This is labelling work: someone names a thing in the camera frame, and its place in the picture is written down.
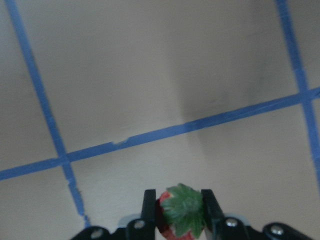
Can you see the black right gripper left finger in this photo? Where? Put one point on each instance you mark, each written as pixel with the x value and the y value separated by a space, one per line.
pixel 148 212

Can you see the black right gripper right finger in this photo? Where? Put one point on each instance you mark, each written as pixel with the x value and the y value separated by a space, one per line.
pixel 213 213

